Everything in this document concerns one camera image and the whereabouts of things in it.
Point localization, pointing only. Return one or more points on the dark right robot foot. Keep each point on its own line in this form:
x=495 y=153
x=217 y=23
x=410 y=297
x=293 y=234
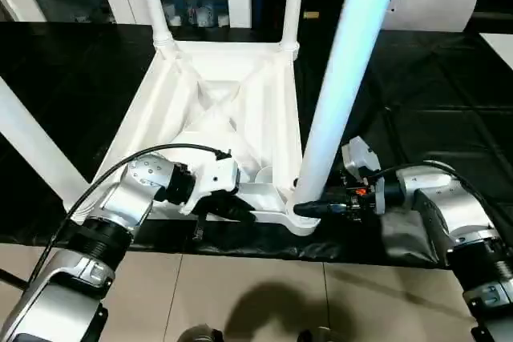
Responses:
x=320 y=336

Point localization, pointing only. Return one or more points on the dark left robot foot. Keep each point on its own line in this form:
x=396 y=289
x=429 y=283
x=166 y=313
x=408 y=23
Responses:
x=200 y=335

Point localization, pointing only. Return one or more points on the black work mat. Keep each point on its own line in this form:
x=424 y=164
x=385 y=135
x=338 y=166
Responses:
x=441 y=97

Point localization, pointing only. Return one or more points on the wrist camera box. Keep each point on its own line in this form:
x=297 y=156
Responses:
x=360 y=158
x=216 y=175

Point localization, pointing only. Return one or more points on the white plastic table leg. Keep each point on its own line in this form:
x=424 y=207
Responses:
x=36 y=138
x=154 y=5
x=292 y=5
x=344 y=77

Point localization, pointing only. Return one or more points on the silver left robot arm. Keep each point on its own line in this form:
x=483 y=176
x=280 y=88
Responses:
x=132 y=198

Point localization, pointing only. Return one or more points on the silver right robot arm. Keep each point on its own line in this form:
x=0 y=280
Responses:
x=461 y=206

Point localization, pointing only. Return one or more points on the dark robot foot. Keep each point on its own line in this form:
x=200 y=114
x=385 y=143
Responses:
x=200 y=335
x=320 y=336

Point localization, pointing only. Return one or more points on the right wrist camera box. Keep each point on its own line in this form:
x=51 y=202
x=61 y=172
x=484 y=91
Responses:
x=360 y=158

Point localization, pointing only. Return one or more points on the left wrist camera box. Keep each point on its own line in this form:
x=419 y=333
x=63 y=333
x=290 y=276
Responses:
x=216 y=175

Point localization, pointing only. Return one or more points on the black tripod leg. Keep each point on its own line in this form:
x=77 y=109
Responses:
x=12 y=278

